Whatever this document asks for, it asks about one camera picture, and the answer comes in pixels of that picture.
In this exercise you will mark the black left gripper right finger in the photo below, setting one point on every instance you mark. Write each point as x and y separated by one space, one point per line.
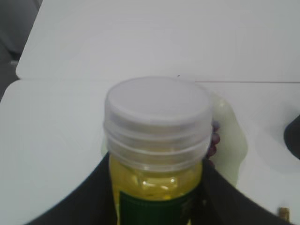
217 202

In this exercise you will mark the black mesh pen holder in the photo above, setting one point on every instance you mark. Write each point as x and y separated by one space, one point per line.
292 137

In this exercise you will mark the gold marker pen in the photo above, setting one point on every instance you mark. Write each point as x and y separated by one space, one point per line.
284 214

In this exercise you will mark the pale green wavy plate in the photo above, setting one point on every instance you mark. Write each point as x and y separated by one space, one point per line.
233 146

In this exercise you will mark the purple grape bunch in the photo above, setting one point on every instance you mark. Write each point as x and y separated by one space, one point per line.
215 139

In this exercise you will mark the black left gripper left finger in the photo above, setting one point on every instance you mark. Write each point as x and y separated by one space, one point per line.
91 203

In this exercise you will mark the yellow tea bottle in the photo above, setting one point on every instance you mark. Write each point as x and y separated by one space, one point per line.
157 132

